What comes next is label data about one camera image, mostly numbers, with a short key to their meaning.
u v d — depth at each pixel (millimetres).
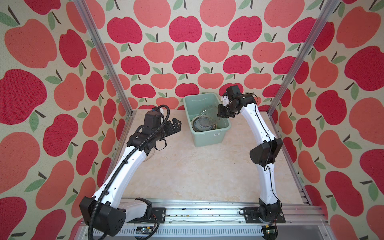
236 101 651
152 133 506
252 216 733
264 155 575
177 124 668
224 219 735
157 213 748
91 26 754
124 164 447
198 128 1041
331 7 690
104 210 371
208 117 949
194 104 1077
